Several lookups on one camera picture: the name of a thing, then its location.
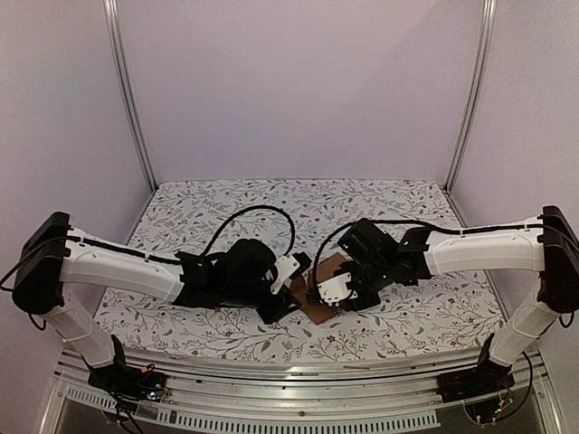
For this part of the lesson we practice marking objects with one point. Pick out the floral patterned table cloth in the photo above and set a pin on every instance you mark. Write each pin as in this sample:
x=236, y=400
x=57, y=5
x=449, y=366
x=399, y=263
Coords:
x=445, y=313

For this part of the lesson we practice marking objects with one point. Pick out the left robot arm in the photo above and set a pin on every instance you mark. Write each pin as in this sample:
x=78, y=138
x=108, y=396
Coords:
x=58, y=255

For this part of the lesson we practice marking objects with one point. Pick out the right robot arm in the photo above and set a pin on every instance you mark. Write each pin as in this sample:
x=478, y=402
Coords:
x=533, y=262

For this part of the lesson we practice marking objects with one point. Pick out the aluminium frame post left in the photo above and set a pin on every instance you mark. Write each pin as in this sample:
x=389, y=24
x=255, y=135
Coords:
x=112, y=20

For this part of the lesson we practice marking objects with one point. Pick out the aluminium frame post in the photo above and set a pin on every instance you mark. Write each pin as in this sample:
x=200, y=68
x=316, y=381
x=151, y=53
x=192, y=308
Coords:
x=481, y=58
x=112, y=20

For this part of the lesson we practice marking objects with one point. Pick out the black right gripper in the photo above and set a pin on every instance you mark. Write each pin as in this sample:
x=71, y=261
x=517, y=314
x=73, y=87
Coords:
x=351, y=300

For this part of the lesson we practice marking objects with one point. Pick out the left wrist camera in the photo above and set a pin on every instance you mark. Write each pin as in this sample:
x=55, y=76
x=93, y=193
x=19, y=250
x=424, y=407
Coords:
x=286, y=268

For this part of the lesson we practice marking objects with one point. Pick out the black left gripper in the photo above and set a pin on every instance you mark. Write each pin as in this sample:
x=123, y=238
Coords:
x=279, y=309

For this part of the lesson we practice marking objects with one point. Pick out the aluminium front rail base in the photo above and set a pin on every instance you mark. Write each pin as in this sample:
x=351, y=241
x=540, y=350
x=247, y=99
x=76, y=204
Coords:
x=389, y=396

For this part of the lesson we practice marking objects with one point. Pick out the brown cardboard box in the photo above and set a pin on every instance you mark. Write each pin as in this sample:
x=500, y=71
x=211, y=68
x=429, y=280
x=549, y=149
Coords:
x=318, y=314

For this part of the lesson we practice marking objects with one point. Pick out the aluminium frame post right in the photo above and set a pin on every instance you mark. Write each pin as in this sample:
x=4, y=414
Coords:
x=481, y=58

